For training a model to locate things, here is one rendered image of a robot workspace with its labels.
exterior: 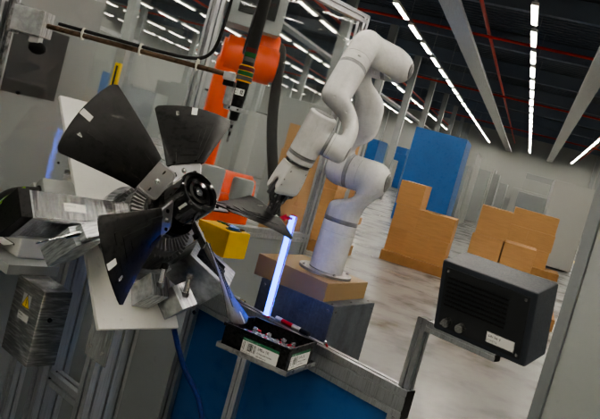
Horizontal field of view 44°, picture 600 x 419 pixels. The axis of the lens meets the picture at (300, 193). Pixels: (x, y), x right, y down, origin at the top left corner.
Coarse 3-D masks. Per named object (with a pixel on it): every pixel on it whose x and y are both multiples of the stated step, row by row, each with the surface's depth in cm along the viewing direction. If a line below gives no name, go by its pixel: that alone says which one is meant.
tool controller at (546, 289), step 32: (448, 288) 186; (480, 288) 179; (512, 288) 173; (544, 288) 173; (448, 320) 186; (480, 320) 180; (512, 320) 174; (544, 320) 176; (512, 352) 175; (544, 352) 181
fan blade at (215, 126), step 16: (160, 112) 213; (208, 112) 217; (160, 128) 210; (176, 128) 210; (192, 128) 210; (208, 128) 212; (224, 128) 214; (176, 144) 206; (192, 144) 206; (208, 144) 207; (176, 160) 202; (192, 160) 202
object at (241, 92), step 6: (240, 84) 198; (246, 84) 198; (234, 90) 199; (240, 90) 198; (246, 90) 199; (234, 96) 198; (240, 96) 198; (234, 102) 198; (240, 102) 199; (234, 114) 199; (234, 120) 199
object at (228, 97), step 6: (228, 72) 198; (222, 78) 199; (228, 78) 198; (234, 78) 199; (222, 84) 198; (228, 84) 198; (234, 84) 199; (228, 90) 199; (228, 96) 199; (222, 102) 199; (228, 102) 199; (228, 108) 197; (234, 108) 197; (240, 108) 197; (246, 114) 201
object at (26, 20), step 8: (16, 8) 203; (24, 8) 202; (32, 8) 202; (16, 16) 203; (24, 16) 202; (32, 16) 202; (40, 16) 202; (48, 16) 204; (8, 24) 204; (16, 24) 203; (24, 24) 202; (32, 24) 202; (40, 24) 202; (16, 32) 207; (24, 32) 204; (32, 32) 202; (40, 32) 202; (48, 32) 207
